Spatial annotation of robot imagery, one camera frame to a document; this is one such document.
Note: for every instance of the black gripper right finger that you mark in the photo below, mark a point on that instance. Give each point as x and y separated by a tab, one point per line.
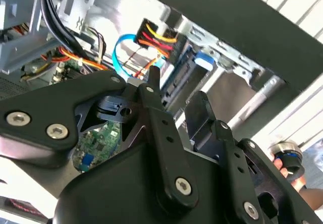
227	148

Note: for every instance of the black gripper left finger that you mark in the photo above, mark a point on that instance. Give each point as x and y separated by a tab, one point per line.
50	103

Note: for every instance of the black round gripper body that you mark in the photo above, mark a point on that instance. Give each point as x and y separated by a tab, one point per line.
121	188

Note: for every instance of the hard disk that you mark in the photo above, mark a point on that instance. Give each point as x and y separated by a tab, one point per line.
181	72

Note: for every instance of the person hand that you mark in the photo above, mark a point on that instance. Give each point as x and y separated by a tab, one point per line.
301	183

